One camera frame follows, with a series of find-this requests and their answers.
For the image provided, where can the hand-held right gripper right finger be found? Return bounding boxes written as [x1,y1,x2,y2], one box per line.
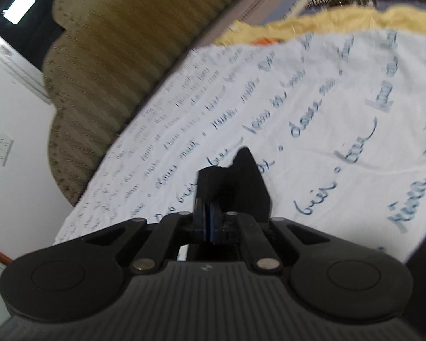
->
[210,202,328,275]

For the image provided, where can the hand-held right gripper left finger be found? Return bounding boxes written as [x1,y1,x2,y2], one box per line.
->
[80,199,211,275]

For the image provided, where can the black pants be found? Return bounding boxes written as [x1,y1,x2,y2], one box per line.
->
[195,147,272,221]

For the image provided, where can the white script-printed bedsheet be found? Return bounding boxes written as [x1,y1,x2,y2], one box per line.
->
[53,28,426,265]

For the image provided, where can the olive padded headboard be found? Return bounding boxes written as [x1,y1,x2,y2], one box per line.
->
[43,0,270,207]

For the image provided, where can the yellow blanket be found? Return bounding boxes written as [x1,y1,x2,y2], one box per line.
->
[215,5,426,47]

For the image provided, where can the white framed window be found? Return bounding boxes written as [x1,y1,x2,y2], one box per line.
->
[0,0,75,105]

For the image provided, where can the white wall switch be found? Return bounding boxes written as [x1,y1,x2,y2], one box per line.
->
[0,133,14,166]

